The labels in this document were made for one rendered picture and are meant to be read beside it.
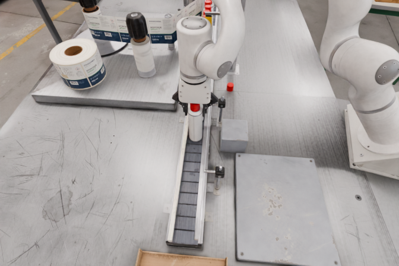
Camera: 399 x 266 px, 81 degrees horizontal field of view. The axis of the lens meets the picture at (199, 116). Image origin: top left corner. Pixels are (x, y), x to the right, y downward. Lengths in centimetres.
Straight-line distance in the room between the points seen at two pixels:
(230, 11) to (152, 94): 65
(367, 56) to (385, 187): 54
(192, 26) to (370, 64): 45
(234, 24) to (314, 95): 80
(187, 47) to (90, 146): 64
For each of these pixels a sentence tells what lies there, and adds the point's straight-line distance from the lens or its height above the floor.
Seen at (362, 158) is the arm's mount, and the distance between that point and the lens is 105.
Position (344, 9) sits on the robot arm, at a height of 136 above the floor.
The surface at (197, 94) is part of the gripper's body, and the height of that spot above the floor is 114.
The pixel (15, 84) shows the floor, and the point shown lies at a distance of 307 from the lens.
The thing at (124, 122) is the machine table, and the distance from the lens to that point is 108.
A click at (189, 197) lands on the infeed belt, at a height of 88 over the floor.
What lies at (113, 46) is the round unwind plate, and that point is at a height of 89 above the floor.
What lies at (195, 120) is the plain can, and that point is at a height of 102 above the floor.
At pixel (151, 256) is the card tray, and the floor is 83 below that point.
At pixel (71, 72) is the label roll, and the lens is 117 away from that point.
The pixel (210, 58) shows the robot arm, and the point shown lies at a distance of 55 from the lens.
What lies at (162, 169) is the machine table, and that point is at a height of 83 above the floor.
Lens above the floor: 164
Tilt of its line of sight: 51 degrees down
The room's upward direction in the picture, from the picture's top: straight up
